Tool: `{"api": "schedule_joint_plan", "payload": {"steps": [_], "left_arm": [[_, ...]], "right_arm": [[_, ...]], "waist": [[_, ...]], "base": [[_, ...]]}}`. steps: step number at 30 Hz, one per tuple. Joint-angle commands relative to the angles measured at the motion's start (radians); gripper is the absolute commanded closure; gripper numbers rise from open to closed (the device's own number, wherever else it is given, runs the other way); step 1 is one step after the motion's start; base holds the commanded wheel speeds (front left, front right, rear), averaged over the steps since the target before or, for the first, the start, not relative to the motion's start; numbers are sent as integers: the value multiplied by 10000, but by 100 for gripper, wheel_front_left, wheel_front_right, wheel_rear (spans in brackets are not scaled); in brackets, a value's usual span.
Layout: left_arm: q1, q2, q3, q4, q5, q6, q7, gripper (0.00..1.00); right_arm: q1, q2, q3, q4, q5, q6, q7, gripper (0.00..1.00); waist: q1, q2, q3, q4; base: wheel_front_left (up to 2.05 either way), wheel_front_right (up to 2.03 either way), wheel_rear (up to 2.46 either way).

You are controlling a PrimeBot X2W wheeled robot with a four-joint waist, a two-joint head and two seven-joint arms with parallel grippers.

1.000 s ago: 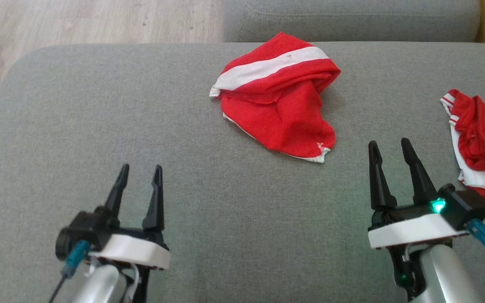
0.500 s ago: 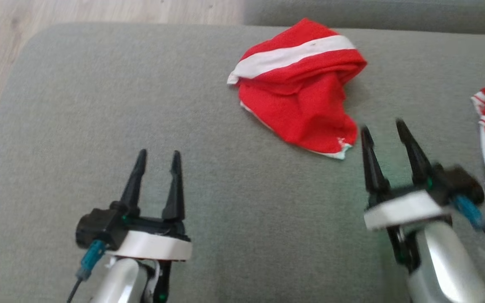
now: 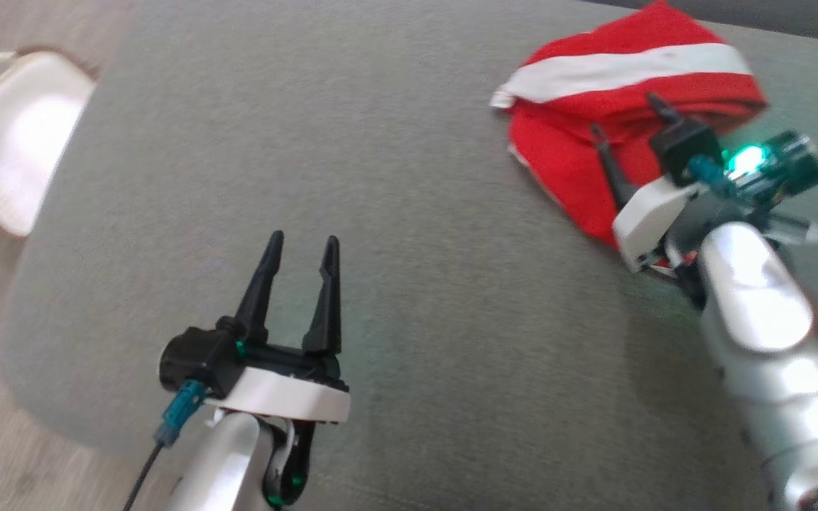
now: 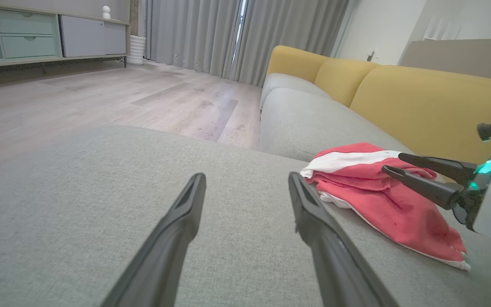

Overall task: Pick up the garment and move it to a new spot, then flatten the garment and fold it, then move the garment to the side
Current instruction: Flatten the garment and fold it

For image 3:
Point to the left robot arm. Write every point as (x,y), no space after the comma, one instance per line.
(224,468)

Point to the red jersey with number print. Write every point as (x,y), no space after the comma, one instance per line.
(565,156)

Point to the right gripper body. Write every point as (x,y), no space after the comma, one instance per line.
(647,220)

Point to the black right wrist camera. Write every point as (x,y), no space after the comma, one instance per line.
(682,145)

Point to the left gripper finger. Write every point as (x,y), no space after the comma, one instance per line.
(325,305)
(260,298)

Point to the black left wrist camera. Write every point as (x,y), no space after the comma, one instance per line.
(196,355)

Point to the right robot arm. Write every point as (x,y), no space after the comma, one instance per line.
(771,341)

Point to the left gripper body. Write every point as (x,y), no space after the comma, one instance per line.
(281,397)

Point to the white plastic laundry basket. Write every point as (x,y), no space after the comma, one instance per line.
(11,142)

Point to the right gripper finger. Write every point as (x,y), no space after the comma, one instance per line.
(663,113)
(613,174)

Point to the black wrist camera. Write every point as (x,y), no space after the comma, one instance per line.
(682,145)
(196,355)

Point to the grey sofa seat cushion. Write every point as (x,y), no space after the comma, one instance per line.
(806,18)

